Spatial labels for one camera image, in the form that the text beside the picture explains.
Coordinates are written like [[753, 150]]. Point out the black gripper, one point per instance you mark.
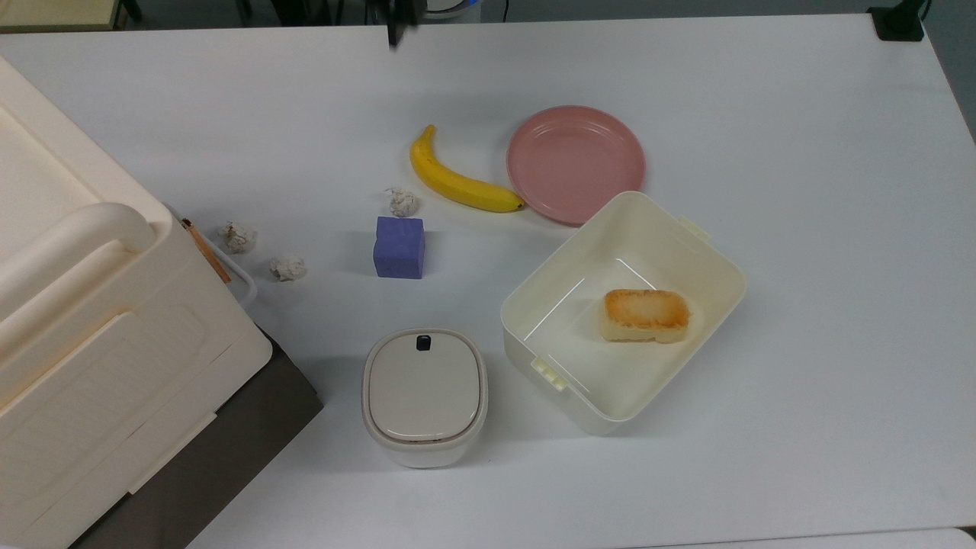
[[389, 9]]

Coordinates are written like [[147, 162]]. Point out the purple foam cube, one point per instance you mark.
[[399, 248]]

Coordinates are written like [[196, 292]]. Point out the yellow banana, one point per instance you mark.
[[450, 181]]

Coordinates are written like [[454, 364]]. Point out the crumpled white paper ball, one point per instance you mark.
[[402, 202], [239, 236], [288, 267]]

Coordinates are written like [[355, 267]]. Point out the pink round plate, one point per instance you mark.
[[576, 164]]

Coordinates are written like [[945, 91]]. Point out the clear plastic container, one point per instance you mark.
[[242, 278]]

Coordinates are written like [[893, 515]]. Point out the brown wooden stick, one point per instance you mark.
[[206, 252]]

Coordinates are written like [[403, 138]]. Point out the wooden desk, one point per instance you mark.
[[53, 14]]

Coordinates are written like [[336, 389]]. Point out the small white lidded bin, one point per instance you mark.
[[424, 396]]

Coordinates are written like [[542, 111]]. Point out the toasted bread piece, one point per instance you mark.
[[645, 314]]

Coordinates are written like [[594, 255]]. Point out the cream open plastic box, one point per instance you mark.
[[610, 366]]

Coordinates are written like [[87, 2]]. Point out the large cream storage box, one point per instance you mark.
[[99, 343]]

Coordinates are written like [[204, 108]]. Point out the dark grey platform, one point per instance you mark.
[[229, 450]]

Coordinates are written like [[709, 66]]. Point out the black table clamp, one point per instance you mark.
[[898, 21]]

